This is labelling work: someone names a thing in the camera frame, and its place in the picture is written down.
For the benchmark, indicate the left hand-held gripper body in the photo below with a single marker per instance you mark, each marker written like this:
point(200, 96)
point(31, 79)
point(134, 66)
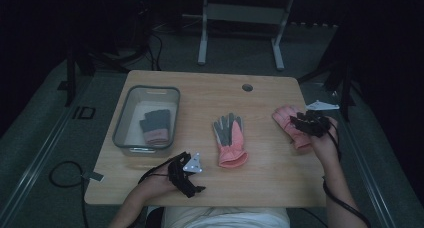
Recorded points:
point(181, 178)

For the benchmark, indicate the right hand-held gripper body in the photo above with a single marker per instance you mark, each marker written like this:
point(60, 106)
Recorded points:
point(315, 121)

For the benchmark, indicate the pink ski glove printed back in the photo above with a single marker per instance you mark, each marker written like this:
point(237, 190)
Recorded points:
point(286, 121)

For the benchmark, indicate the grey plastic bin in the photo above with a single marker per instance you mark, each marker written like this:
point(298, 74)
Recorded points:
point(150, 121)

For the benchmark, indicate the pink ski glove grey palm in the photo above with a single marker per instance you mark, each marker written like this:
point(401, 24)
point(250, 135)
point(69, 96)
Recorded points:
point(230, 138)

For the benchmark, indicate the person's right hand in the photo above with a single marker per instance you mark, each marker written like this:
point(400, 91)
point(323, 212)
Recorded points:
point(325, 144)

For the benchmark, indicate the person's left hand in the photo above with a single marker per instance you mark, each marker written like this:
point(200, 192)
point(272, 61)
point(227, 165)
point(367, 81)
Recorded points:
point(156, 186)

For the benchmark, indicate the person's white shirt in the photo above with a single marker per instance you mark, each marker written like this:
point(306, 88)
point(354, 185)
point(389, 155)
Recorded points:
point(226, 218)

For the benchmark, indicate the black tripod stand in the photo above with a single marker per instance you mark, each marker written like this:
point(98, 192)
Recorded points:
point(83, 64)
point(340, 71)

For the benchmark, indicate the grey metal floor rail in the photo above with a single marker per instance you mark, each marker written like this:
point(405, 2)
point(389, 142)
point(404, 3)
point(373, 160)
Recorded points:
point(366, 168)
point(40, 154)

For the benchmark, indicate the white metal stand frame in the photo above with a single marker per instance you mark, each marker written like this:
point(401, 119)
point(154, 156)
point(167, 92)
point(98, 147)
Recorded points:
point(240, 14)

